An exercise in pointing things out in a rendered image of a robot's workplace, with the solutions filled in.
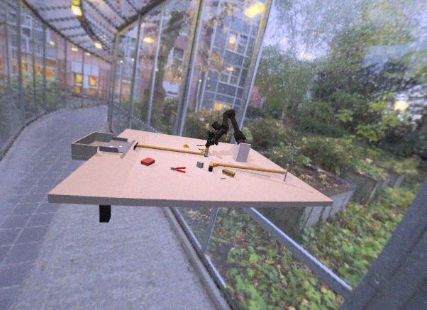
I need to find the red square tile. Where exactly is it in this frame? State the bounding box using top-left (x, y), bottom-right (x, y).
top-left (141, 158), bottom-right (155, 166)

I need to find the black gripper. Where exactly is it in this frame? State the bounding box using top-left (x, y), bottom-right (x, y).
top-left (205, 132), bottom-right (221, 147)

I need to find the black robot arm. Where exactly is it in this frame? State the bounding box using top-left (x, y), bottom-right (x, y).
top-left (207, 109), bottom-right (246, 145)

